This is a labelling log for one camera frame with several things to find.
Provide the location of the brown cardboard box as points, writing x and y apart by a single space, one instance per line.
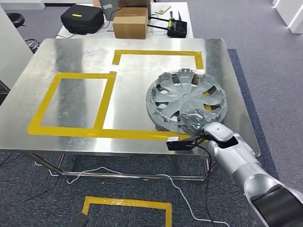
130 26

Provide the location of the black round stool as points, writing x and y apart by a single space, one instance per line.
15 19

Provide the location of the grey plastic hubcap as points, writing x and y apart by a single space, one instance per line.
187 94

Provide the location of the black carrying case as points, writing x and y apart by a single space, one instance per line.
81 20

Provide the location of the white partition blocks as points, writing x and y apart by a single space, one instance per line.
293 15

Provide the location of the white table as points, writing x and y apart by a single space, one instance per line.
182 9

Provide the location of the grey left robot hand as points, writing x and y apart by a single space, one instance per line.
79 221

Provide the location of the chrome stool base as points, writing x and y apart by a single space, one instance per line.
32 44

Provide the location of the stainless steel workbench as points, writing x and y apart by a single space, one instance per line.
132 94

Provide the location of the white partition panel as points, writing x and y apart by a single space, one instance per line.
11 53

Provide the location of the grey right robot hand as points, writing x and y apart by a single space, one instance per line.
195 122

